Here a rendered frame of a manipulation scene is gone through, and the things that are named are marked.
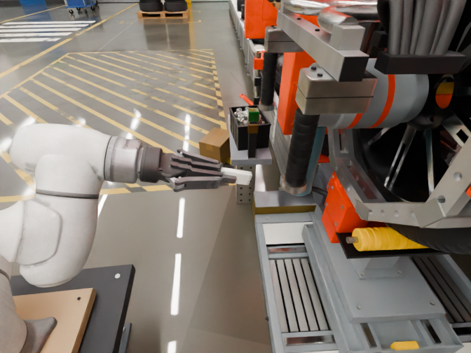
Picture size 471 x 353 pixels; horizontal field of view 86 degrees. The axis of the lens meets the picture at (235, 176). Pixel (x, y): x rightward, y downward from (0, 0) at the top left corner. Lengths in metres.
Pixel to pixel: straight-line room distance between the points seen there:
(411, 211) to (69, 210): 0.60
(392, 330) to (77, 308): 0.96
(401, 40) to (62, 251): 0.58
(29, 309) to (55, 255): 0.44
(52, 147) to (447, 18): 0.58
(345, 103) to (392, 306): 0.78
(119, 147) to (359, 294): 0.85
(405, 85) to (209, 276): 0.99
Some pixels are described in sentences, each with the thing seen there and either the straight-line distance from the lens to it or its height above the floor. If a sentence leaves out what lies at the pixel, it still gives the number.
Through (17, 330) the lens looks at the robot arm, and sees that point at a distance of 0.82.
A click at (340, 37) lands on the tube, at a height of 0.99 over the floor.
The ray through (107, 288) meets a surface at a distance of 0.93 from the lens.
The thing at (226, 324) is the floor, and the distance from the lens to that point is 1.13.
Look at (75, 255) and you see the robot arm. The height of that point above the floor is 0.66.
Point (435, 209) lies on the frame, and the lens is 0.51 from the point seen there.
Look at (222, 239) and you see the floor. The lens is 1.32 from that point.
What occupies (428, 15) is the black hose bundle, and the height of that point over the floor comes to 1.02.
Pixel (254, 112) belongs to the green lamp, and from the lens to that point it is 0.95.
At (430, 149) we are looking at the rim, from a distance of 0.68.
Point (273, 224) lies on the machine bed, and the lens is 1.29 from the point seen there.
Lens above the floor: 1.05
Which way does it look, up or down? 39 degrees down
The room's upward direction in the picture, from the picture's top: straight up
